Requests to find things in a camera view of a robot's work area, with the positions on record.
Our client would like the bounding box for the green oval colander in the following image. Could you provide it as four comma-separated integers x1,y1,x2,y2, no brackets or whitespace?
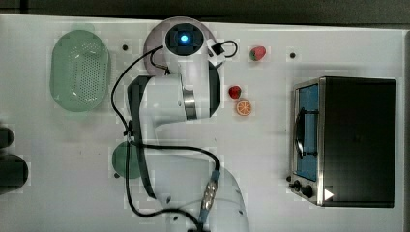
49,30,110,112

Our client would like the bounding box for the light strawberry toy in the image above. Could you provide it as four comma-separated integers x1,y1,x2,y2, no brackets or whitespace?
249,46,266,61

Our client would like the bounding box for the small black cylinder holder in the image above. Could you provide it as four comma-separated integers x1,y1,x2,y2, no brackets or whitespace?
0,128,15,149

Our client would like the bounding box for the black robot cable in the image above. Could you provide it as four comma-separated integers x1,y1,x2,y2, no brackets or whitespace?
110,40,240,232

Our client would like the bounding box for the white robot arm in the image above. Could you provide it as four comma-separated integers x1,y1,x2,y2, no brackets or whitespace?
128,16,250,232

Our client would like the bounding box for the green mug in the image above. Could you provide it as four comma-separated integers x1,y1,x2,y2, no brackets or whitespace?
111,142,140,179

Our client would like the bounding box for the orange slice toy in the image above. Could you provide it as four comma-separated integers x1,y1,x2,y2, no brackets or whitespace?
236,100,252,116

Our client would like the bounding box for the dark red strawberry toy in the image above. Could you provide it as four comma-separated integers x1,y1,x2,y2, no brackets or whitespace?
228,85,242,100

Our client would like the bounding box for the large black cylinder holder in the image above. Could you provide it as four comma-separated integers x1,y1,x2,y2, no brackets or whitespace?
0,155,29,194

